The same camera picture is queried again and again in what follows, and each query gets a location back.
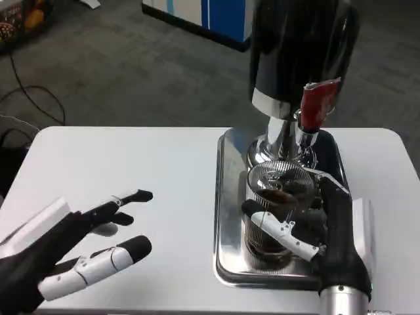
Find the black drink dispenser steel base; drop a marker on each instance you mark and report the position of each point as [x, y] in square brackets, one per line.
[295, 49]

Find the clear ribbed glass cup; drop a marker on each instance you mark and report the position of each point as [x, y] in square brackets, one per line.
[272, 187]

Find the large steel tray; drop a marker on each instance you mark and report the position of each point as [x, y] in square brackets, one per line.
[229, 213]

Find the white paper sheet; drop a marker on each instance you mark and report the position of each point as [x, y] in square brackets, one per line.
[92, 2]

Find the colourful printed box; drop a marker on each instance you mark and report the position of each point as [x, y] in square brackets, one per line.
[23, 21]

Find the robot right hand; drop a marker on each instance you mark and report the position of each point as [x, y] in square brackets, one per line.
[341, 246]

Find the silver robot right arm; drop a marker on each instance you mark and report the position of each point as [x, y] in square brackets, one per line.
[341, 300]

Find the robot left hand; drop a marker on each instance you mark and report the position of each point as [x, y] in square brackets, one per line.
[36, 256]

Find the blue and white cabinet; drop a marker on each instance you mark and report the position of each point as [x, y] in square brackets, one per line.
[213, 18]

